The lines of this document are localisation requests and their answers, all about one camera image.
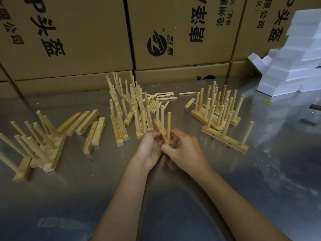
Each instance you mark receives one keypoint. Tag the shiny metal table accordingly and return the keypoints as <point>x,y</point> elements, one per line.
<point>75,198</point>

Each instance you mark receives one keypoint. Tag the dark brown rod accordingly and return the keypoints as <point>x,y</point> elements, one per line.
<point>315,107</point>

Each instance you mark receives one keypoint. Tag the stack of white foam blocks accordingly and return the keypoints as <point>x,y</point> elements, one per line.
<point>288,77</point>

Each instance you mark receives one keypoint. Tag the pile of drilled wooden bars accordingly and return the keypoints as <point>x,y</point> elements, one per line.
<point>69,124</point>

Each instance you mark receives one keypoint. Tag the clear tape patch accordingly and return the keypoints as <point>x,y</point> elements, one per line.
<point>61,223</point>

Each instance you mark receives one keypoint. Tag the person's right forearm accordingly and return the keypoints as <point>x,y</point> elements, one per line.
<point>238,210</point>

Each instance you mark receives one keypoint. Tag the person's left hand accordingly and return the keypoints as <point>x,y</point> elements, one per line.
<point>146,153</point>

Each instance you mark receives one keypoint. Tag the person's right hand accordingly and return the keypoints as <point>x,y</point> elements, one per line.
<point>188,155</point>

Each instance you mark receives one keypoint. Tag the stack of brown cardboard boxes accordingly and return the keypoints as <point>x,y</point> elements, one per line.
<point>75,35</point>

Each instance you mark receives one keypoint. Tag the person's left forearm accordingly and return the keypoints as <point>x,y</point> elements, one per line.
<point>120,210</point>

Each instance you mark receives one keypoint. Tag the pile of wooden dowels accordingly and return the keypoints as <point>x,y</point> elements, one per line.
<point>165,94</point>

